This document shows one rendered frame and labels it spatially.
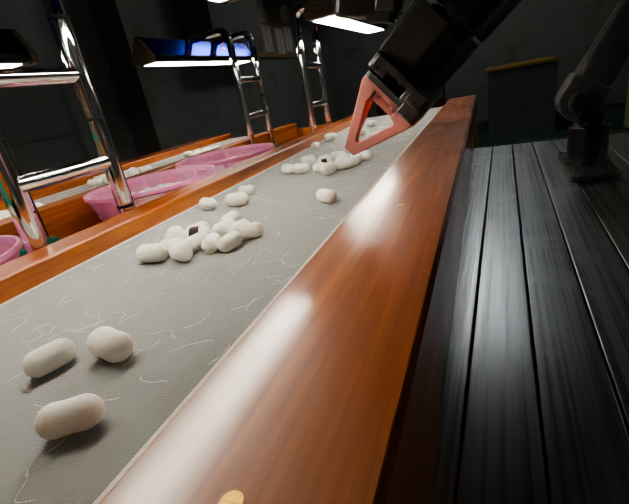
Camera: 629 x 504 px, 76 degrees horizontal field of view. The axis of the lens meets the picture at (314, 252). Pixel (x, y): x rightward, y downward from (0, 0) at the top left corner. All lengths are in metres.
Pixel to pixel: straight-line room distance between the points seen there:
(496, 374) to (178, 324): 0.24
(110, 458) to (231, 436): 0.08
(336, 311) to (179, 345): 0.12
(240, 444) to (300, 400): 0.03
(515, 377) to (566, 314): 0.10
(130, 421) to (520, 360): 0.27
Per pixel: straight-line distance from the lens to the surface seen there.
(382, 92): 0.42
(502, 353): 0.36
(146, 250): 0.47
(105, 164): 0.67
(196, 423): 0.19
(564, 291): 0.45
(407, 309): 0.23
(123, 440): 0.24
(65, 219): 0.95
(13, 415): 0.31
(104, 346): 0.30
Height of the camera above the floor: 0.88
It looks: 22 degrees down
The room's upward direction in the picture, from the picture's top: 11 degrees counter-clockwise
